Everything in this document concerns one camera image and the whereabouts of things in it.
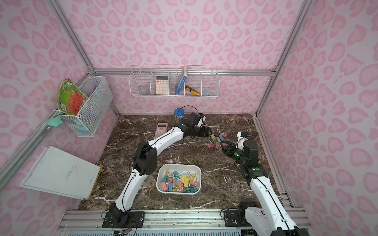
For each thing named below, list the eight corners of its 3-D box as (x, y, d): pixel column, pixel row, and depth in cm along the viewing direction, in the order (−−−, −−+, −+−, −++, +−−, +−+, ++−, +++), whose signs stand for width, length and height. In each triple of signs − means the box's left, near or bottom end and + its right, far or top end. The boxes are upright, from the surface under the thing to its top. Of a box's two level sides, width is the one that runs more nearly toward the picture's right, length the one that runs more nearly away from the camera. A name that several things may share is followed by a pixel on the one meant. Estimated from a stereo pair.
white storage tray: (156, 196, 82) (154, 193, 78) (160, 168, 93) (158, 163, 88) (201, 196, 82) (202, 192, 77) (200, 168, 93) (201, 163, 88)
